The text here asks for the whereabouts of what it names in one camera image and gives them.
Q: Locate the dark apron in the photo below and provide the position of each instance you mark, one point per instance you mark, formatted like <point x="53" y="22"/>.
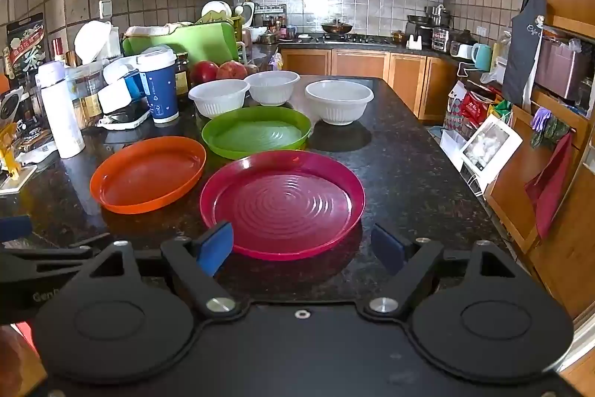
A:
<point x="523" y="53"/>

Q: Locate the small silver appliance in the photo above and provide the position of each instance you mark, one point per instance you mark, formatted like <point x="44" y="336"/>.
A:
<point x="440" y="40"/>

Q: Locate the white cloth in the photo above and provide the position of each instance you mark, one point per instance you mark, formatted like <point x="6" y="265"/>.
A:
<point x="148" y="30"/>

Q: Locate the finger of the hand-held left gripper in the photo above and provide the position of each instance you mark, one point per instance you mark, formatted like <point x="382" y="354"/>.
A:
<point x="46" y="255"/>
<point x="14" y="228"/>

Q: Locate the wok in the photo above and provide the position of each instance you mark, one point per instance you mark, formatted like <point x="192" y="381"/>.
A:
<point x="337" y="28"/>

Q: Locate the white ribbed plastic bowl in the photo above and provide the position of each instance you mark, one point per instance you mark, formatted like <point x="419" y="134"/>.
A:
<point x="218" y="97"/>
<point x="339" y="99"/>
<point x="272" y="87"/>

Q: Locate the wooden base cabinets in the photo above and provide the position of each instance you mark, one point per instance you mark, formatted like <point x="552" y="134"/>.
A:
<point x="358" y="64"/>

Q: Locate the yellow figure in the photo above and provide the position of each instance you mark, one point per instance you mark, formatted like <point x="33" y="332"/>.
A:
<point x="10" y="155"/>

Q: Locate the black coffee maker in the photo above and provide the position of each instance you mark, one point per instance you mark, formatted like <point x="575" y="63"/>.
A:
<point x="418" y="29"/>

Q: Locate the yellow oil bottle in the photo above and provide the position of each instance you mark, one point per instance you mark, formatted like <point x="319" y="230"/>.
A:
<point x="501" y="53"/>

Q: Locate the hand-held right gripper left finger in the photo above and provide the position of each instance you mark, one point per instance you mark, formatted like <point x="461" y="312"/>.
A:
<point x="216" y="248"/>

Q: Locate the printed tea package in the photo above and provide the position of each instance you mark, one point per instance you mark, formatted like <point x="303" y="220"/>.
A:
<point x="25" y="48"/>

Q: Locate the clear plastic container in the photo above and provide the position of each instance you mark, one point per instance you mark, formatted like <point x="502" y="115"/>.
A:
<point x="86" y="99"/>

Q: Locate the red printed shopping bag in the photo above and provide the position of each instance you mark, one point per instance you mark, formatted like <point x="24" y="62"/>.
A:
<point x="474" y="106"/>

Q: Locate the teal kettle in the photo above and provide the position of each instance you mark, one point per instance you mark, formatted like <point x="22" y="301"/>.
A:
<point x="482" y="57"/>

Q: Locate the purple glove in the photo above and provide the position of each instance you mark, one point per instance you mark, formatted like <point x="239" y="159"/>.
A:
<point x="540" y="119"/>

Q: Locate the seasoning bottle rack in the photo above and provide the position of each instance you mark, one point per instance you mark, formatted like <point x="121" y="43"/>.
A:
<point x="269" y="18"/>

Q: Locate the blue paper cup white lid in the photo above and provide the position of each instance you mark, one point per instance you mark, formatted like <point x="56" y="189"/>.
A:
<point x="160" y="92"/>

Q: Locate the white plate in rack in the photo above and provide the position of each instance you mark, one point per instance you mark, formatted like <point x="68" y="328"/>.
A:
<point x="216" y="10"/>

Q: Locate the white stand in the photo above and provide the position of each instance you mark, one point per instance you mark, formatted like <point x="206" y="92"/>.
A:
<point x="417" y="43"/>

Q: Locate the red plastic plate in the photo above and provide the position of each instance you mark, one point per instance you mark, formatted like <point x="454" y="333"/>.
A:
<point x="283" y="201"/>

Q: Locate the brown fruit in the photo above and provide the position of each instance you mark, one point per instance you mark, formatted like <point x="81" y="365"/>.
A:
<point x="252" y="69"/>

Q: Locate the dark glass jar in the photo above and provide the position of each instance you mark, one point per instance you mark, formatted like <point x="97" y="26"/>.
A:
<point x="182" y="76"/>

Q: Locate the wall switch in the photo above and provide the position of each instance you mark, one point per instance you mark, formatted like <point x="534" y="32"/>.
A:
<point x="106" y="8"/>

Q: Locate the pink appliance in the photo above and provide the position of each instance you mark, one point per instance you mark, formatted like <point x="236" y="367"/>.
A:
<point x="560" y="67"/>

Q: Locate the red cloth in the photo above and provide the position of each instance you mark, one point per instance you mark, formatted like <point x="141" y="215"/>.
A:
<point x="551" y="187"/>

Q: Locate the green cutting board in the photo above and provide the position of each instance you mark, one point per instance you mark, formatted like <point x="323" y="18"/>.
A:
<point x="200" y="41"/>

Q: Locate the orange plastic plate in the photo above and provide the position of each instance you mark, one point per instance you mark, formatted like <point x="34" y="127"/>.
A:
<point x="148" y="173"/>

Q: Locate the gas stove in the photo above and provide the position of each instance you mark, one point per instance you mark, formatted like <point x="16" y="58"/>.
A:
<point x="367" y="39"/>

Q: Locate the small brown pot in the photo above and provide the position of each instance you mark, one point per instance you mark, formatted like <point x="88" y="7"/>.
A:
<point x="399" y="37"/>

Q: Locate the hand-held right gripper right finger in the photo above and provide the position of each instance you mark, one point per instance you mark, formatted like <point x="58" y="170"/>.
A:
<point x="388" y="248"/>

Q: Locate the white picture box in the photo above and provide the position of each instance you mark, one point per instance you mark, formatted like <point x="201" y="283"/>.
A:
<point x="488" y="146"/>

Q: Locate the red apple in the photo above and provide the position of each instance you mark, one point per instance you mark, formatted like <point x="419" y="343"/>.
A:
<point x="204" y="72"/>
<point x="231" y="70"/>

